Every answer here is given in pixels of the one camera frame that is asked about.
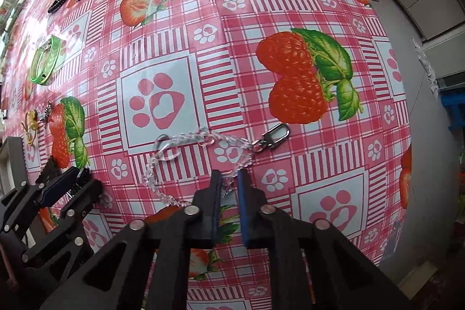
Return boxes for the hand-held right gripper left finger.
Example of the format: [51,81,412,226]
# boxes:
[38,170,223,310]

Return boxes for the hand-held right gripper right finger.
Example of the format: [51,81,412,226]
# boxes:
[238,172,418,310]

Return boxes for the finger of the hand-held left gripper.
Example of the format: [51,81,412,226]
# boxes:
[20,180,104,282]
[0,157,90,234]

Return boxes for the grey cardboard tray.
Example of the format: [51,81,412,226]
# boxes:
[0,137,24,194]

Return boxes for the yellow hair tie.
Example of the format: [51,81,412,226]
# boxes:
[21,110,39,145]

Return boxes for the clear bead chain with heart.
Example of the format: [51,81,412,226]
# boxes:
[145,123,291,209]

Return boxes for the green plastic bangle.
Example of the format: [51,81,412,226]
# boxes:
[31,35,64,85]

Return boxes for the pink strawberry print tablecloth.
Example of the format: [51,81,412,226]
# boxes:
[0,0,413,310]

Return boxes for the blue plastic stool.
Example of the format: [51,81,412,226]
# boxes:
[438,87,465,131]

